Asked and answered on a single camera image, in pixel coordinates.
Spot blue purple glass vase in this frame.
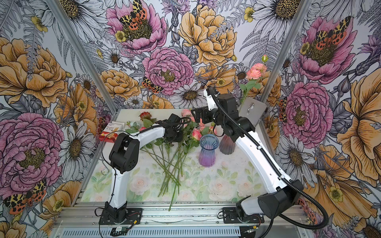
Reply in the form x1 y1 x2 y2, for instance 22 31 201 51
198 134 219 168

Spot dark pink glass vase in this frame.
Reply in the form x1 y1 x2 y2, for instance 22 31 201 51
219 135 236 155

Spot pink rose stem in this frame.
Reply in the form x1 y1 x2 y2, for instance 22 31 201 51
239 55 268 105

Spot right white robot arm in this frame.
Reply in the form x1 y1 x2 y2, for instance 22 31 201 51
191 87 303 224

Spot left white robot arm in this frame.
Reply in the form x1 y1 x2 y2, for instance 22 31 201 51
99 114 192 225

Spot pink rose bunch on table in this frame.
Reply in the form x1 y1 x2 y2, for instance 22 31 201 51
142 109 217 206

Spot dark red flower stem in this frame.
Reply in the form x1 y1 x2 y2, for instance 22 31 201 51
140 112 157 128

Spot green eucalyptus sprig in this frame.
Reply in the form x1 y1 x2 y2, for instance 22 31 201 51
125 121 142 134

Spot silver metal box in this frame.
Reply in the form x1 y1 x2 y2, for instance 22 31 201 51
238 98 267 126

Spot red white snack box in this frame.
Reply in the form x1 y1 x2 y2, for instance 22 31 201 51
99 121 125 143

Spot white vent grille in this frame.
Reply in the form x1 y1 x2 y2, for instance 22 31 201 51
56 226 241 238

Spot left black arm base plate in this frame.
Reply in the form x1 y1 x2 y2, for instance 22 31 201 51
99 207 143 225

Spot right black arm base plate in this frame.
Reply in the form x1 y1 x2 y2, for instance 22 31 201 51
222 207 265 224

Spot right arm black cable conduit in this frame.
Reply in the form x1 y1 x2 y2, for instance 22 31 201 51
208 87 329 230

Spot aluminium front rail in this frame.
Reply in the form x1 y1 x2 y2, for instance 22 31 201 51
53 203 310 228

